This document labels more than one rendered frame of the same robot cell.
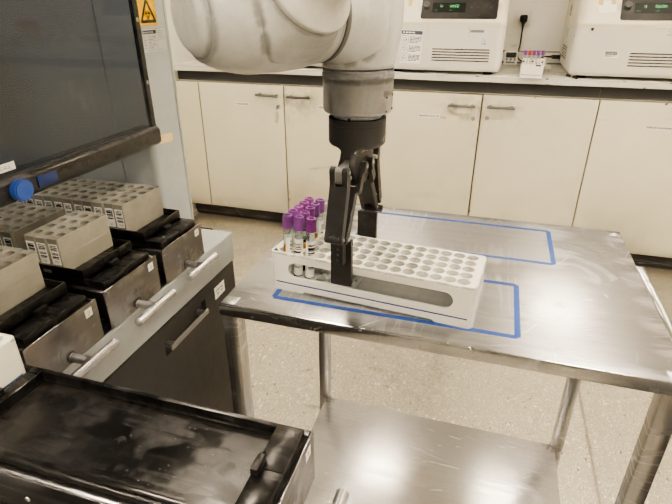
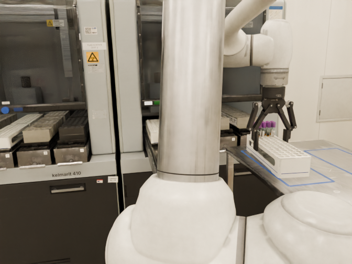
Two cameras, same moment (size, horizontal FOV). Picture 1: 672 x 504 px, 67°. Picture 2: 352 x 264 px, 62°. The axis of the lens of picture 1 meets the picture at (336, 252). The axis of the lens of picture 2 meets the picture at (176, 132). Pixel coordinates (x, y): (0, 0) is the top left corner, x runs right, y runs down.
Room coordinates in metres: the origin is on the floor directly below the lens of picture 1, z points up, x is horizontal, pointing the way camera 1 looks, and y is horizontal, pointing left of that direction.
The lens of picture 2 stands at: (-0.08, -0.76, 1.17)
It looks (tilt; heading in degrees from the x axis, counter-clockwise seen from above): 14 degrees down; 63
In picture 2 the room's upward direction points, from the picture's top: 1 degrees counter-clockwise
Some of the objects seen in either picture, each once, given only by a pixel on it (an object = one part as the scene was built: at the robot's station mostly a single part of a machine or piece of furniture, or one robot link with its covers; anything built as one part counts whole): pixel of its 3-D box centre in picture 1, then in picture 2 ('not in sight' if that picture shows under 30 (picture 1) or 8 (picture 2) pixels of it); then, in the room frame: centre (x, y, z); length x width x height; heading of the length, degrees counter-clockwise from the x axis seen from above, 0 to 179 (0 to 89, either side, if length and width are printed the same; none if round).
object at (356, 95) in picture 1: (357, 92); (274, 77); (0.67, -0.03, 1.10); 0.09 x 0.09 x 0.06
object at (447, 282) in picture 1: (376, 272); (274, 152); (0.65, -0.06, 0.85); 0.30 x 0.10 x 0.06; 68
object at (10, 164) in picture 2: not in sight; (20, 140); (-0.14, 0.94, 0.78); 0.73 x 0.14 x 0.09; 73
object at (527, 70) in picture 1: (533, 67); not in sight; (2.54, -0.94, 0.93); 0.30 x 0.10 x 0.06; 157
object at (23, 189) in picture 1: (21, 189); not in sight; (0.65, 0.43, 0.98); 0.03 x 0.01 x 0.03; 163
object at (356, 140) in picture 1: (356, 149); (273, 99); (0.67, -0.03, 1.03); 0.08 x 0.07 x 0.09; 158
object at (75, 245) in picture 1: (82, 242); (218, 124); (0.76, 0.42, 0.85); 0.12 x 0.02 x 0.06; 163
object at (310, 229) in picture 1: (310, 254); not in sight; (0.65, 0.04, 0.88); 0.02 x 0.02 x 0.11
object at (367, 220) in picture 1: (367, 232); (285, 139); (0.72, -0.05, 0.89); 0.03 x 0.01 x 0.07; 68
